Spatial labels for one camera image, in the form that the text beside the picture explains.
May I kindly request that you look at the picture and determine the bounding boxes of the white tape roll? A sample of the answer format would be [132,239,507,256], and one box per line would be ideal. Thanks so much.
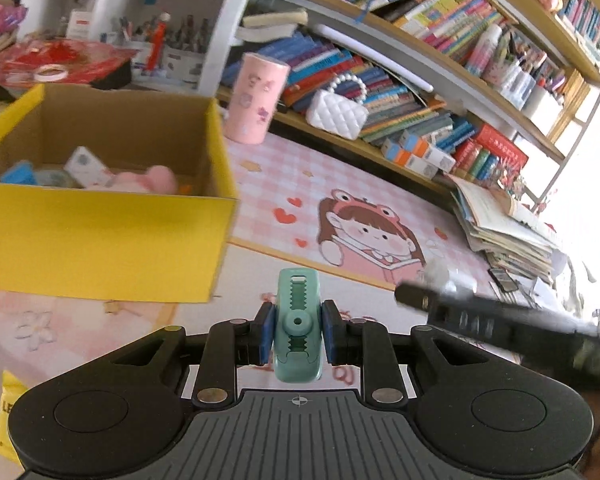
[33,64,69,83]

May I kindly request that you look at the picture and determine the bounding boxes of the loose white paper sheets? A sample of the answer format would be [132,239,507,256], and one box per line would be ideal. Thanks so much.
[517,255,581,312]

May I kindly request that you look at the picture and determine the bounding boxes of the stack of papers and notebooks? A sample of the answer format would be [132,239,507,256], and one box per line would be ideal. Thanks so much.
[447,175,566,286]

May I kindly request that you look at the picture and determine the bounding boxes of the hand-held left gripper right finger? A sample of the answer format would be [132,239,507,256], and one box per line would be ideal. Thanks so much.
[322,300,491,407]

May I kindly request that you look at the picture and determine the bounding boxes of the red paper pile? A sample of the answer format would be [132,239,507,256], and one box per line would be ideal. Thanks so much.
[0,37,136,86]

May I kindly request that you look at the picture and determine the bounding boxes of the red upright dictionary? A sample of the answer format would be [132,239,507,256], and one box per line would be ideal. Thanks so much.
[452,139,481,174]

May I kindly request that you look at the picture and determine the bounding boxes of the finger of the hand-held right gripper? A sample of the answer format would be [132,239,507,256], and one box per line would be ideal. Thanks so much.
[395,281,435,312]

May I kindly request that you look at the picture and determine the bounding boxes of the white carton with red stripe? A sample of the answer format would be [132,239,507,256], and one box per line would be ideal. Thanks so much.
[66,10,94,41]

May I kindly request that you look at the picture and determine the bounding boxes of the row of slim bright books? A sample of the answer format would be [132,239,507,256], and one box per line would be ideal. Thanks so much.
[325,0,506,64]

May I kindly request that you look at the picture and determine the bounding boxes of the yellow plastic packet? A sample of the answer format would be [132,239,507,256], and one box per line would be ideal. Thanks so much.
[0,370,31,466]

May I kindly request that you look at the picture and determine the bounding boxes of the white pink bottle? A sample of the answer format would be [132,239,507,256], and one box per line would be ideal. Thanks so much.
[465,22,504,76]

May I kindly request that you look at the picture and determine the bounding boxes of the pink foil wrapper bunch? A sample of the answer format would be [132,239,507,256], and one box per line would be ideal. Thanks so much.
[0,0,28,46]

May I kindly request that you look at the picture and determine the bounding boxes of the long row of colourful books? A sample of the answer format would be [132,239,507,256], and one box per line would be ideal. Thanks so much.
[220,32,481,161]

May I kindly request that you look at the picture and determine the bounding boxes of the white storage box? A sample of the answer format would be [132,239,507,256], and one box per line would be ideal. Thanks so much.
[522,85,564,119]

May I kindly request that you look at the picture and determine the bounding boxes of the pink checkered printed tablecloth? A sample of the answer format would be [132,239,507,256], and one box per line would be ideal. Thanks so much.
[0,130,581,396]

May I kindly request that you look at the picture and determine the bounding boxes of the white pen holder with pens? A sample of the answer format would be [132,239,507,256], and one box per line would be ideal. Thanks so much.
[115,12,211,84]

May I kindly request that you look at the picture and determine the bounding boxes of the black smartphone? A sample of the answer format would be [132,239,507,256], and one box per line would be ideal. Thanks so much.
[487,267,519,294]

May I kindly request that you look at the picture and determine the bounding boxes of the white flat long panel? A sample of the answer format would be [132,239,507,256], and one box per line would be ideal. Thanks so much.
[312,22,436,94]

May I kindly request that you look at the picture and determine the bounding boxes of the red tassel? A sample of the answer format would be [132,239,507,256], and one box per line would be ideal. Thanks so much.
[147,12,171,72]

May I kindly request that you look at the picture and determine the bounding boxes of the red thick dictionary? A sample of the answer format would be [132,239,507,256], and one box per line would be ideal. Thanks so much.
[472,124,530,166]

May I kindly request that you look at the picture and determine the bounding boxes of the white-framed wooden bookshelf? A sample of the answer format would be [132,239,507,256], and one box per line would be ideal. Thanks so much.
[200,0,600,211]

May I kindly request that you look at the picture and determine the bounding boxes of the white quilted pearl-handle handbag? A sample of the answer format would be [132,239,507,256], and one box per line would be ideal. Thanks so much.
[306,74,370,141]

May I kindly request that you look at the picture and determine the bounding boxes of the colourful glitter ornament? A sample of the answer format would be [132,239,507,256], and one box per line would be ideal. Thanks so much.
[495,162,526,196]

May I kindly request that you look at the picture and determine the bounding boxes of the white small box red label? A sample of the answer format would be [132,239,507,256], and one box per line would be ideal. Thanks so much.
[63,146,111,189]

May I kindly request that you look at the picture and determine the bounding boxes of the clear pen organizer with pens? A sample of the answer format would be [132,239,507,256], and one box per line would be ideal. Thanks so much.
[490,35,566,111]

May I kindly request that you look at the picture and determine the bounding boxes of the pink plush chick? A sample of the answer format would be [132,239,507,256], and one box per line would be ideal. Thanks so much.
[142,164,194,196]

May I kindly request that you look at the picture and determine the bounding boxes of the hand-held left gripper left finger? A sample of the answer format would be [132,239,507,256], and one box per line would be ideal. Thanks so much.
[107,302,275,407]

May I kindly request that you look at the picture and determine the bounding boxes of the yellow cardboard box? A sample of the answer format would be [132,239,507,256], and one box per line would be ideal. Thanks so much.
[0,82,240,304]

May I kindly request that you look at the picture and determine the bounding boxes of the pink cartoon print cylinder cup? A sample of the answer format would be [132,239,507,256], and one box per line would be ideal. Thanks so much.
[223,52,292,145]

